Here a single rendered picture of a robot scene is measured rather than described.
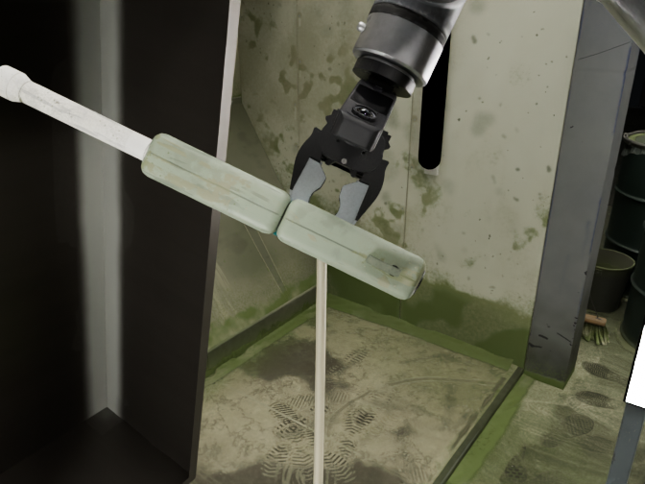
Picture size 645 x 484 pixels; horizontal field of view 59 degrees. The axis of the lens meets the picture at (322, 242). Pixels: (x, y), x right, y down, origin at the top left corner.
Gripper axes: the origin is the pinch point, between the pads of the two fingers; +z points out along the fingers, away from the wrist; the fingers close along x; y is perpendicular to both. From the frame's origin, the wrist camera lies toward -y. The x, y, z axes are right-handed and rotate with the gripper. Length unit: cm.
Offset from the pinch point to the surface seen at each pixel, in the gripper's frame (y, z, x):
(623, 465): 94, 28, -104
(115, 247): 69, 27, 41
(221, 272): 204, 49, 35
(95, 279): 73, 37, 44
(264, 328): 213, 67, 6
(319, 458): 28.9, 34.7, -16.4
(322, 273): 25.4, 6.2, -3.6
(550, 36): 156, -93, -45
